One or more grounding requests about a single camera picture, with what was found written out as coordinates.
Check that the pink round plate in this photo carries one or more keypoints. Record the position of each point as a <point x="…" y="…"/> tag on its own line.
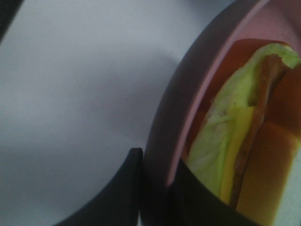
<point x="260" y="19"/>

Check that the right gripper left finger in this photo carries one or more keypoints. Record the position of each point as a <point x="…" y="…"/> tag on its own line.
<point x="118" y="202"/>

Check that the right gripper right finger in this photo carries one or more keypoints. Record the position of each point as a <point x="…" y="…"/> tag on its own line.
<point x="185" y="203"/>

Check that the white bread sandwich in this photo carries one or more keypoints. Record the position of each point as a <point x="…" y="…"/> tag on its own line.
<point x="244" y="145"/>

